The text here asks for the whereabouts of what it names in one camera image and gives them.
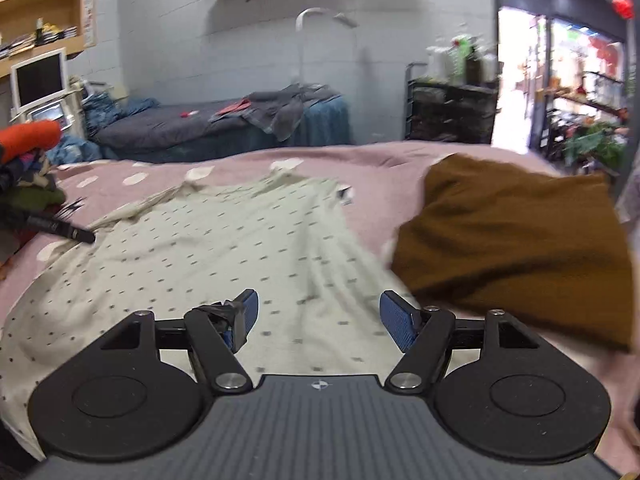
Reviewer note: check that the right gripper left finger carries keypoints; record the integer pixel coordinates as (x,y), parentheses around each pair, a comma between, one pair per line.
(144,384)

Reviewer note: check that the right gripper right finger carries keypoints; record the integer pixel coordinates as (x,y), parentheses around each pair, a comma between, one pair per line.
(495,385)

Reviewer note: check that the cream dotted small shirt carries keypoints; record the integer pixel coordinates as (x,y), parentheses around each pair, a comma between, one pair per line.
(284,236)

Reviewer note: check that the brown folded garment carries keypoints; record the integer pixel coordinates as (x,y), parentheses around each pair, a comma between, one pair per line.
(549,250)

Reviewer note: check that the pink polka dot bedsheet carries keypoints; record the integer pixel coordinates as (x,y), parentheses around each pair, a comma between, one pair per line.
(383,188)

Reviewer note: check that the dark grey massage bed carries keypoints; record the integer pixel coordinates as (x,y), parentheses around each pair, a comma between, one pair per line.
(161,136)

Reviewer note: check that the green potted plant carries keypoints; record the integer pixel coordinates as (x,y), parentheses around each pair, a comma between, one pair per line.
(599,146)

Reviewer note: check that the red marker pen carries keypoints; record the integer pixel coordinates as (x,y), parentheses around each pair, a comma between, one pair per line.
(187,114)

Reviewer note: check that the blue crumpled blanket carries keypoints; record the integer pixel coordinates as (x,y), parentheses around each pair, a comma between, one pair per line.
(100,111)

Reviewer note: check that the black shelving cart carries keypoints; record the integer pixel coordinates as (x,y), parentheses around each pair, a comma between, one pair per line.
(449,113)

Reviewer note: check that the red cloth on bed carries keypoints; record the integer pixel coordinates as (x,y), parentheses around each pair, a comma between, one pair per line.
(235,107)

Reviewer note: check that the grey towel on bed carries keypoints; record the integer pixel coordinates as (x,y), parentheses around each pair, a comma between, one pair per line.
(280,112)

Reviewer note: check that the white monitor device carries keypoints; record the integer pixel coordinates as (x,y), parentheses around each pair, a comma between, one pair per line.
(39,88)

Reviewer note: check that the bottles on cart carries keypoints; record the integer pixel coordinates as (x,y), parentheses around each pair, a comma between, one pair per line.
(463,60)

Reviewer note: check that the wooden bookcase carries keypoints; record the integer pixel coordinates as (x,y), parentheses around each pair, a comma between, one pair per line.
(33,27)

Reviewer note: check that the white floor lamp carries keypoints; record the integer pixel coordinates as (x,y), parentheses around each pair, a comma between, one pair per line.
(323,36)

